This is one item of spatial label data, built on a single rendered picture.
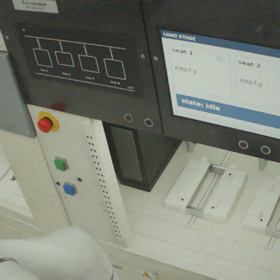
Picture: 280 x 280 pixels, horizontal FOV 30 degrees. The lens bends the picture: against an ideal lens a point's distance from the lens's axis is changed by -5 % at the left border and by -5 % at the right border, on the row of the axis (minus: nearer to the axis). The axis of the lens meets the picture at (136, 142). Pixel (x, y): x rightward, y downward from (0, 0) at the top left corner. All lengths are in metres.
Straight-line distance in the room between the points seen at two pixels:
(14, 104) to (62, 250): 0.58
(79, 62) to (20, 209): 0.85
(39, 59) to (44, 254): 0.50
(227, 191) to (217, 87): 0.74
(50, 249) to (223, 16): 0.50
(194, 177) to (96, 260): 0.86
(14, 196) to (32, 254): 1.04
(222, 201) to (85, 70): 0.72
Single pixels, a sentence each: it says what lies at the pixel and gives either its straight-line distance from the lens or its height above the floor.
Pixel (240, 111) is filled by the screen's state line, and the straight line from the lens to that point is 1.07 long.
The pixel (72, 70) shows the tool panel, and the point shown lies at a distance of 1.22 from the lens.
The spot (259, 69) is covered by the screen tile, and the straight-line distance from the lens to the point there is 0.99.
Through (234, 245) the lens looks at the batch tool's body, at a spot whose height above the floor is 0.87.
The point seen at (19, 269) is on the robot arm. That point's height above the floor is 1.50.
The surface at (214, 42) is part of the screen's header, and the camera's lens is 0.99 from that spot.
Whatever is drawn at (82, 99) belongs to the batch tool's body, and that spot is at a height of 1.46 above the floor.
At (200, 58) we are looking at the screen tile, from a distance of 1.03.
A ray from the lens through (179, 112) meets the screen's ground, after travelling 1.14.
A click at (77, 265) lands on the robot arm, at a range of 0.97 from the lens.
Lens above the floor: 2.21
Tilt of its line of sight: 42 degrees down
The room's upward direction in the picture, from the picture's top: 12 degrees counter-clockwise
